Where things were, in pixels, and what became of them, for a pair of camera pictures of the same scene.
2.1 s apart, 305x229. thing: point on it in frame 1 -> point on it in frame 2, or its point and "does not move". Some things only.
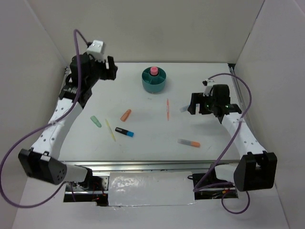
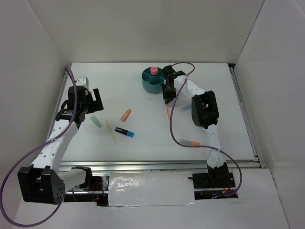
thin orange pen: x=167 y=109 does not move
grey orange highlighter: x=188 y=142 does not move
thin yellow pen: x=110 y=130 does not move
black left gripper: x=109 y=74 -> x=96 y=105
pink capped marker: x=154 y=70 does not move
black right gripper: x=198 y=98 -> x=166 y=97
